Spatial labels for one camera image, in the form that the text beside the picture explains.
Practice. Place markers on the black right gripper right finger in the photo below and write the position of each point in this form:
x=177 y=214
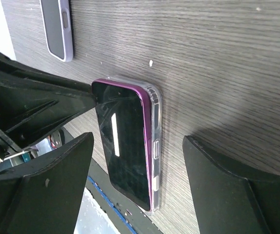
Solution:
x=230 y=197

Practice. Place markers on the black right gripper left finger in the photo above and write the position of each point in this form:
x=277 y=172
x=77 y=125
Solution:
x=43 y=196

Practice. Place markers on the white phone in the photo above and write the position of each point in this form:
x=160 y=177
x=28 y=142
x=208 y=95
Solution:
x=51 y=18

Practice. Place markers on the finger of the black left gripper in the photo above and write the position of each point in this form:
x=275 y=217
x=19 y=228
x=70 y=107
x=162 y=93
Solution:
x=33 y=103

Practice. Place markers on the purple phone black screen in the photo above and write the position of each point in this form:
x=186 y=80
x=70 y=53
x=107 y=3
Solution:
x=124 y=118

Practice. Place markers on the lilac phone case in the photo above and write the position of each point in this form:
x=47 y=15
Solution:
x=66 y=27

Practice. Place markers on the clear magsafe phone case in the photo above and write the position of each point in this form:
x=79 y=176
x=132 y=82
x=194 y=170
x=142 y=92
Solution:
x=156 y=137

